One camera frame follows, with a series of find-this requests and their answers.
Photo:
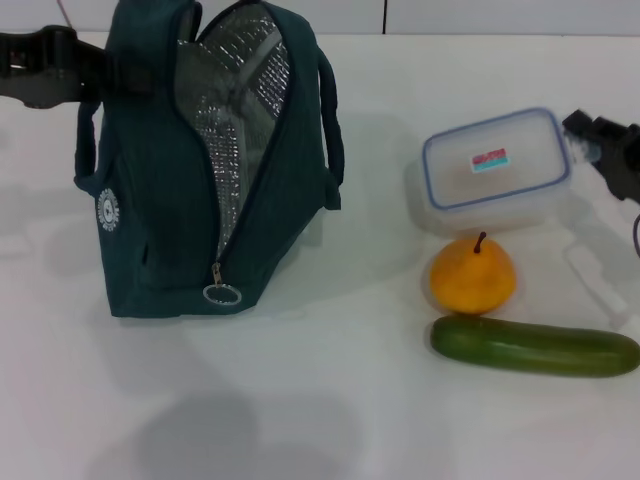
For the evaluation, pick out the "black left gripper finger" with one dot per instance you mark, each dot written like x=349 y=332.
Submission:
x=130 y=80

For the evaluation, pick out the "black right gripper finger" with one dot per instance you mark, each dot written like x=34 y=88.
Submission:
x=590 y=135

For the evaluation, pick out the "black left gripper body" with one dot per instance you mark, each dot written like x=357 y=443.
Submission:
x=45 y=70

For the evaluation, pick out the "orange pear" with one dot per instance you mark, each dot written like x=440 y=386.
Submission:
x=470 y=280

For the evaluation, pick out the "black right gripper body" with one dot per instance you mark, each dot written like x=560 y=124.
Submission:
x=625 y=165

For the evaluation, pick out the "green cucumber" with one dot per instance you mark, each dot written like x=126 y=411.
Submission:
x=525 y=350

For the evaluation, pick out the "clear container with blue-rimmed lid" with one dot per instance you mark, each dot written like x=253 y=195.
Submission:
x=490 y=170

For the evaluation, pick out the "dark teal insulated lunch bag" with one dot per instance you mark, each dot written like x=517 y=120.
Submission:
x=150 y=200

